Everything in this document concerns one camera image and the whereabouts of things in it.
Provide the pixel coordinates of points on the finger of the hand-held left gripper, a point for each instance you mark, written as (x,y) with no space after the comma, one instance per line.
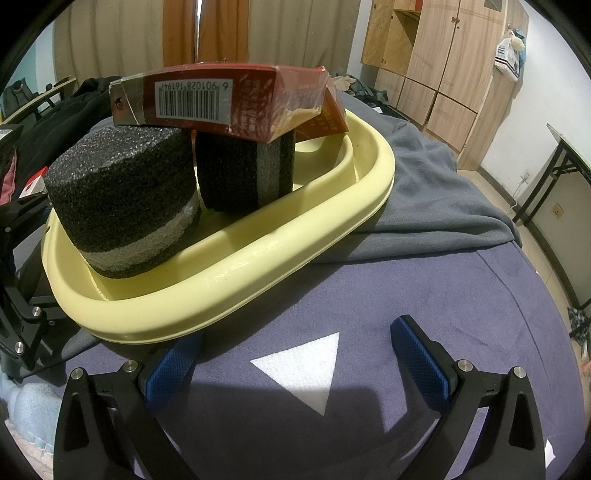
(25,210)
(32,323)

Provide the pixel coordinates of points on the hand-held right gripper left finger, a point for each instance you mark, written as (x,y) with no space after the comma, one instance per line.
(171,369)

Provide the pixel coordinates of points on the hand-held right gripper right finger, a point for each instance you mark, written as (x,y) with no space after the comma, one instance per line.
(420,360)

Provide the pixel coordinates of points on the black foam cylinder grey band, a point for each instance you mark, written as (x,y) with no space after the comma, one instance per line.
(120,194)
(240,170)

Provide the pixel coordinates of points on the yellow plastic tray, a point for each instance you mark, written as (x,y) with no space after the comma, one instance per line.
(277,258)

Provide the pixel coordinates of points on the red cardboard box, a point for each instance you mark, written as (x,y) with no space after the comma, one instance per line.
(258,92)
(334,117)

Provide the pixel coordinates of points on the small red white box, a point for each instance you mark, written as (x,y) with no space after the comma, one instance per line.
(34,184)

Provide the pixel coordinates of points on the red cloth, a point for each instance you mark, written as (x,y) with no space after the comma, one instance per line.
(7,177)

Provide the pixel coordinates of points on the purple blanket white triangles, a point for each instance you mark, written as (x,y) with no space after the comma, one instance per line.
(461,300)

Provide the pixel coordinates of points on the light blue towel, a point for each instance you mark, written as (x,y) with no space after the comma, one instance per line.
(27,401)

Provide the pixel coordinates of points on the black clothing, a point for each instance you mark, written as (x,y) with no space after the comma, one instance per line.
(69,115)

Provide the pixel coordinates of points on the tan-edged side table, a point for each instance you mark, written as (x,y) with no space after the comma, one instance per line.
(41,98)

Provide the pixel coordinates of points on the grey cloth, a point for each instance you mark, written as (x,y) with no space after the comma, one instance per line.
(438,203)

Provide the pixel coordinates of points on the pile of dark clothes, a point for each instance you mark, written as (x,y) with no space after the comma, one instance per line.
(579,327)

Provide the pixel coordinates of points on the orange curtain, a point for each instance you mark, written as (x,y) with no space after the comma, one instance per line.
(184,27)

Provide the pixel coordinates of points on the black-legged folding table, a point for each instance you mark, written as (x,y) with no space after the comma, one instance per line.
(568,152)

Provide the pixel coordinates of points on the black open suitcase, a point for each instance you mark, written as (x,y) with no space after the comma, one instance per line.
(383,104)

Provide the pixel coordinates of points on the wooden wardrobe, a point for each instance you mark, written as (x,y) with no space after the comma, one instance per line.
(443,60)

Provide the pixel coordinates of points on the white plastic bag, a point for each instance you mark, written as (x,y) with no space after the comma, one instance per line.
(505,60)

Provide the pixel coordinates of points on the beige curtain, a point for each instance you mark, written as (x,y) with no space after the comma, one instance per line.
(300,32)

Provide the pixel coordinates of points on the blue hanging bag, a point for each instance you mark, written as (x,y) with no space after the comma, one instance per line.
(521,46)

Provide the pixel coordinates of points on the wall socket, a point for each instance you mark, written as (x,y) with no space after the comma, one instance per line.
(557,211)

